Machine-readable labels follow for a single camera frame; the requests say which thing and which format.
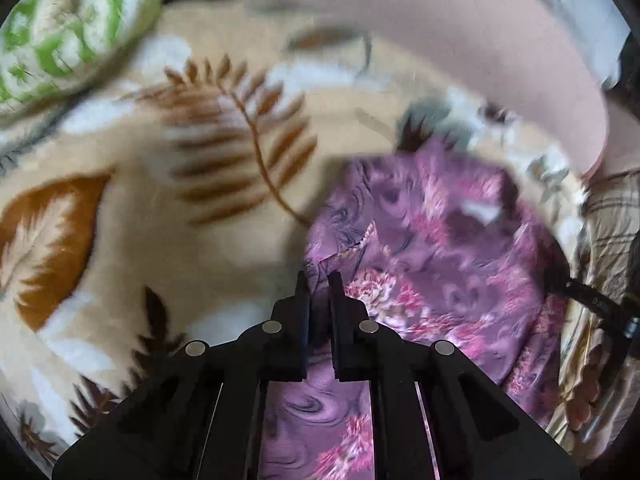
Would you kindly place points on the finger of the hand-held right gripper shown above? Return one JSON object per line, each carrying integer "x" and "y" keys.
{"x": 595, "y": 305}

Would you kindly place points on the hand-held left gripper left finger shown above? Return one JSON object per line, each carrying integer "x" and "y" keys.
{"x": 300, "y": 320}

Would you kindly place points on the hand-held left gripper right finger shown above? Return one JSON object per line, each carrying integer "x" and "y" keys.
{"x": 336, "y": 320}

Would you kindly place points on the purple floral garment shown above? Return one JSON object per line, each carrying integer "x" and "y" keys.
{"x": 425, "y": 260}

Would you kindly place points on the plaid cloth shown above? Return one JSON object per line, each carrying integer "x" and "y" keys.
{"x": 615, "y": 210}

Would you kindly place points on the beige leaf print blanket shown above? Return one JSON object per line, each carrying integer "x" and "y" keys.
{"x": 150, "y": 270}

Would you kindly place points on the white grey cloth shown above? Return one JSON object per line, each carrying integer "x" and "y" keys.
{"x": 575, "y": 10}

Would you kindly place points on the pale pink cushion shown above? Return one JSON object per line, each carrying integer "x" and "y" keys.
{"x": 450, "y": 25}

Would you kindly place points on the green white patterned pillow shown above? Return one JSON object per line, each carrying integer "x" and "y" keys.
{"x": 65, "y": 25}

